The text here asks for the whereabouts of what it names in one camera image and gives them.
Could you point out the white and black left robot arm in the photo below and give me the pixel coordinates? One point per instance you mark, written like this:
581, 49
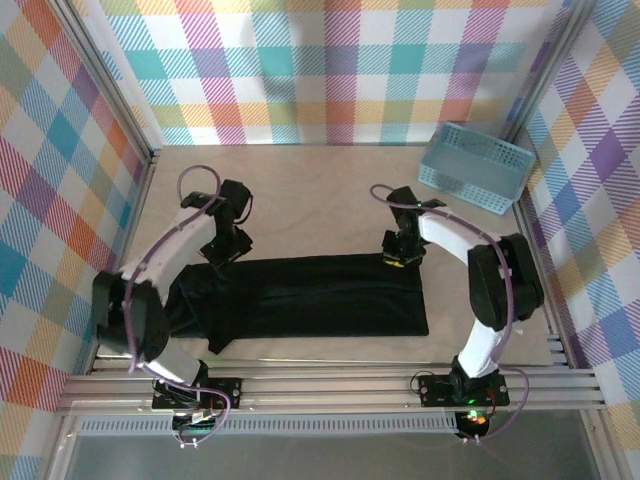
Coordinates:
165, 250

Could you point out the light blue perforated plastic basket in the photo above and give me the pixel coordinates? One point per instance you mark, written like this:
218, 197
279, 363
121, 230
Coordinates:
465, 165

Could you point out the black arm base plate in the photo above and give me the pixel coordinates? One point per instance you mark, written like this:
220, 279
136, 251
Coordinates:
435, 390
235, 390

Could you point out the long aluminium base rail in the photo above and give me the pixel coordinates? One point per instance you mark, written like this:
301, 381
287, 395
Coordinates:
325, 392

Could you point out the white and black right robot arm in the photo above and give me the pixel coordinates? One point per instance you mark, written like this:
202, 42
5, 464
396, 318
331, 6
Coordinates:
450, 235

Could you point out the grey metal sheet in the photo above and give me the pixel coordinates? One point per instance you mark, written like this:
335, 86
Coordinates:
325, 460

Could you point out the aluminium corner post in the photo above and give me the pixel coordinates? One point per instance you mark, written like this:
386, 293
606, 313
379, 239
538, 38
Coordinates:
107, 75
542, 75

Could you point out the black t-shirt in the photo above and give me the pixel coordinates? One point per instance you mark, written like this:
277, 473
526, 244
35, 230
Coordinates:
325, 300

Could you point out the aluminium side rail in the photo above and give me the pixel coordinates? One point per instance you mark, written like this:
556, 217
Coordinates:
141, 200
557, 350

